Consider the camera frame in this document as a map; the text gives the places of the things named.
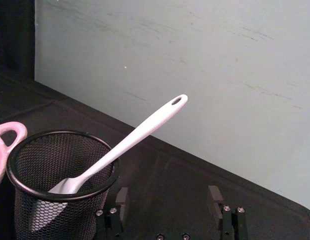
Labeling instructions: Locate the pink ceramic dish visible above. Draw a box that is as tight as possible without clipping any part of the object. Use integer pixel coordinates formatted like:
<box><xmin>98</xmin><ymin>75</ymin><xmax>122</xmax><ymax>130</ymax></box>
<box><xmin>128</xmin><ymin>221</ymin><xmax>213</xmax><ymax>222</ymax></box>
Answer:
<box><xmin>0</xmin><ymin>121</ymin><xmax>28</xmax><ymax>194</ymax></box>

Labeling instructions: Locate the white plastic spatula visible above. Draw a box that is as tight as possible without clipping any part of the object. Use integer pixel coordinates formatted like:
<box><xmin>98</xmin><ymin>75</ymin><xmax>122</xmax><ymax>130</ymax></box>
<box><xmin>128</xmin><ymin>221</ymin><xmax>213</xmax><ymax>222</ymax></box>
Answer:
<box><xmin>31</xmin><ymin>94</ymin><xmax>189</xmax><ymax>232</ymax></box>

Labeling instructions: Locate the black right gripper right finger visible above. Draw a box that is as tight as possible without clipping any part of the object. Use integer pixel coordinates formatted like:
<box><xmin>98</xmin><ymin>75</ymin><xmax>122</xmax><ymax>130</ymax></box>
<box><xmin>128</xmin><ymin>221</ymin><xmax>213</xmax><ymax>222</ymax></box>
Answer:
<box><xmin>206</xmin><ymin>185</ymin><xmax>249</xmax><ymax>240</ymax></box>

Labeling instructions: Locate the black table cloth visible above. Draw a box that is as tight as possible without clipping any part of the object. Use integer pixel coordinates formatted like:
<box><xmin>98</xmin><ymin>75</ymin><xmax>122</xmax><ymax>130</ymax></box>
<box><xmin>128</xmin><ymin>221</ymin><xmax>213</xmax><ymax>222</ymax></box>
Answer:
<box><xmin>0</xmin><ymin>65</ymin><xmax>310</xmax><ymax>240</ymax></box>

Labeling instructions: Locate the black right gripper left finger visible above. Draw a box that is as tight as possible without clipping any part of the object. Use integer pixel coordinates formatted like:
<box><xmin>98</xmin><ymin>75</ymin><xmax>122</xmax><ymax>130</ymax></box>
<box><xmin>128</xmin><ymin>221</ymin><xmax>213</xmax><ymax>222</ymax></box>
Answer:
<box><xmin>95</xmin><ymin>186</ymin><xmax>129</xmax><ymax>240</ymax></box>

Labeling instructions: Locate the black mesh cup holder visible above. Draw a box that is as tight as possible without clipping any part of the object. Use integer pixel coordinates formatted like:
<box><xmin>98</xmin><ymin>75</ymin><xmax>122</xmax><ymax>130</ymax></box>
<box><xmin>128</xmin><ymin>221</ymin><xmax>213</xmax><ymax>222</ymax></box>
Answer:
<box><xmin>7</xmin><ymin>129</ymin><xmax>121</xmax><ymax>240</ymax></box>

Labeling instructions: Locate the black curtain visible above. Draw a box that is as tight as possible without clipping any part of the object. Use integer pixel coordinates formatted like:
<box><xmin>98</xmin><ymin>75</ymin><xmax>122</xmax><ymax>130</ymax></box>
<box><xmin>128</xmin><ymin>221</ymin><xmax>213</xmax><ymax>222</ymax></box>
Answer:
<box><xmin>0</xmin><ymin>0</ymin><xmax>36</xmax><ymax>81</ymax></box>

